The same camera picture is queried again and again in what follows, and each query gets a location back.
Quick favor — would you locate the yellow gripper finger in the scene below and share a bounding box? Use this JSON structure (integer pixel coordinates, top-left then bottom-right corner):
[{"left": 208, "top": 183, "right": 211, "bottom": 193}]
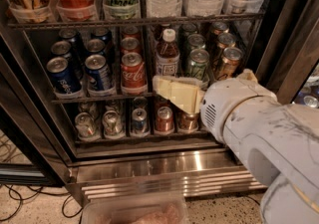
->
[
  {"left": 237, "top": 69, "right": 258, "bottom": 83},
  {"left": 153, "top": 76, "right": 204, "bottom": 113}
]

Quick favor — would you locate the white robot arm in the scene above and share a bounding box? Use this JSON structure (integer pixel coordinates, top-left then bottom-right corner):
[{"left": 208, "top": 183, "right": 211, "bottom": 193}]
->
[{"left": 153, "top": 69, "right": 319, "bottom": 224}]

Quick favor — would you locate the front gold can middle shelf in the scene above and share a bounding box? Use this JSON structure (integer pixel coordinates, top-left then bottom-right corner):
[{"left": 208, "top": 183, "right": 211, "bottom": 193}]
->
[{"left": 214, "top": 47, "right": 243, "bottom": 81}]

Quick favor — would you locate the red can bottom shelf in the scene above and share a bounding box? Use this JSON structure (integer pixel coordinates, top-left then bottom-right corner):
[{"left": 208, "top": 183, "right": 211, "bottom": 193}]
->
[{"left": 156, "top": 107, "right": 174, "bottom": 132}]

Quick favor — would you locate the front green can middle shelf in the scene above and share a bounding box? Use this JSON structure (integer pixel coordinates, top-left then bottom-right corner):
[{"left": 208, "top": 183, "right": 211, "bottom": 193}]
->
[{"left": 184, "top": 49, "right": 209, "bottom": 81}]

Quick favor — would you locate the brown tea bottle middle shelf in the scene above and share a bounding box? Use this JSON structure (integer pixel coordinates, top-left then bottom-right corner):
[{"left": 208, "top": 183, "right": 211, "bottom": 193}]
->
[{"left": 156, "top": 29, "right": 179, "bottom": 76}]

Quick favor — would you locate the glass fridge door right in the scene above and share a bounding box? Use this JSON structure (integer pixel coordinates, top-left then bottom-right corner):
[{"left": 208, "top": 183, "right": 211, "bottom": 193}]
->
[{"left": 256, "top": 0, "right": 319, "bottom": 104}]

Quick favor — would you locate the stainless steel fridge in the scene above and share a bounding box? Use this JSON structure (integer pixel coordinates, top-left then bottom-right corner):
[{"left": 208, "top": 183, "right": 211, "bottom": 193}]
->
[{"left": 1, "top": 0, "right": 318, "bottom": 205}]

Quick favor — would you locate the middle gold can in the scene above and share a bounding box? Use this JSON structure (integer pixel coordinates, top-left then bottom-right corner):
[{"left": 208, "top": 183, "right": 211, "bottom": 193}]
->
[{"left": 215, "top": 33, "right": 236, "bottom": 56}]

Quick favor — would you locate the middle green can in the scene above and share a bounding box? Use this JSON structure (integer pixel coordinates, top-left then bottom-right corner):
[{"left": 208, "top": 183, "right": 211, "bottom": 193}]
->
[{"left": 185, "top": 34, "right": 205, "bottom": 53}]

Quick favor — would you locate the blue silver can bottom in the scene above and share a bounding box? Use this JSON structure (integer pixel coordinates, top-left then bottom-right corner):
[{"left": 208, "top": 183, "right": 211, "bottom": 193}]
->
[{"left": 132, "top": 109, "right": 149, "bottom": 135}]

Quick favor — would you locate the front red cola can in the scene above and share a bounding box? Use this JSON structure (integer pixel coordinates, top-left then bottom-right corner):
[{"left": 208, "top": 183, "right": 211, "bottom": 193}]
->
[{"left": 121, "top": 53, "right": 147, "bottom": 95}]

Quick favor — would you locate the can behind right door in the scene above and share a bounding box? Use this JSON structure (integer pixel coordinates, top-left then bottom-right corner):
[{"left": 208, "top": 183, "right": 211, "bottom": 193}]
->
[{"left": 303, "top": 96, "right": 319, "bottom": 109}]

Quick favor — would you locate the middle red cola can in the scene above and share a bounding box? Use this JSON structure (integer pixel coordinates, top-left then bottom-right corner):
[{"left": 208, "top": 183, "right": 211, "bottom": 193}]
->
[{"left": 121, "top": 37, "right": 142, "bottom": 55}]

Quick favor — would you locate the white can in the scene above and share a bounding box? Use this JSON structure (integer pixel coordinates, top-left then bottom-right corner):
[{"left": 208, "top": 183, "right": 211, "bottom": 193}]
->
[
  {"left": 75, "top": 112, "right": 99, "bottom": 141},
  {"left": 102, "top": 111, "right": 124, "bottom": 138}
]

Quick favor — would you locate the front right Pepsi can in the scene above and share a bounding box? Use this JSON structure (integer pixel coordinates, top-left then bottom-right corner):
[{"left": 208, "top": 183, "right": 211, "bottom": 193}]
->
[{"left": 85, "top": 55, "right": 115, "bottom": 96}]

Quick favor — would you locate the pepsi can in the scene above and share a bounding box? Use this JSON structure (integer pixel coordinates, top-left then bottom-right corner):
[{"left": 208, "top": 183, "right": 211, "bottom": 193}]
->
[
  {"left": 87, "top": 39, "right": 111, "bottom": 63},
  {"left": 50, "top": 40, "right": 84, "bottom": 77},
  {"left": 85, "top": 55, "right": 115, "bottom": 96},
  {"left": 46, "top": 57, "right": 82, "bottom": 95}
]

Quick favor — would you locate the middle right Pepsi can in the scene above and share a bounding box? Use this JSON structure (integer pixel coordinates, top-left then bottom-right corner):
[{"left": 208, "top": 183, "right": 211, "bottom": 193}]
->
[{"left": 87, "top": 39, "right": 111, "bottom": 63}]

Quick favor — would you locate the white can bottom left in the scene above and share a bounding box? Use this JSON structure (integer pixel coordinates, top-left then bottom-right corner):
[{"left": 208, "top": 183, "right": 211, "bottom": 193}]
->
[{"left": 75, "top": 112, "right": 99, "bottom": 141}]

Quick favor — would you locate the front left Pepsi can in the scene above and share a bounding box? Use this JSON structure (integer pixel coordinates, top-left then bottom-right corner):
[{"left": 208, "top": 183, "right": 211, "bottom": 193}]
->
[{"left": 46, "top": 57, "right": 82, "bottom": 95}]

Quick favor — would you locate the middle left Pepsi can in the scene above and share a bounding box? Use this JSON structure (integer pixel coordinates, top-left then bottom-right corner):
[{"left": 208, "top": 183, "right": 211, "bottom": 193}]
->
[{"left": 50, "top": 40, "right": 84, "bottom": 77}]

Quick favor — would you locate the clear plastic bin on floor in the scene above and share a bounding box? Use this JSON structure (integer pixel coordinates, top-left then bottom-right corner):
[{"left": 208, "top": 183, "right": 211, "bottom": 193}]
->
[{"left": 81, "top": 192, "right": 189, "bottom": 224}]

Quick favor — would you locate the black cable on floor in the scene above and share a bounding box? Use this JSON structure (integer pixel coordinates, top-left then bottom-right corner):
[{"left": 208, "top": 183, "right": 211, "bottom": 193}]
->
[{"left": 0, "top": 183, "right": 83, "bottom": 222}]

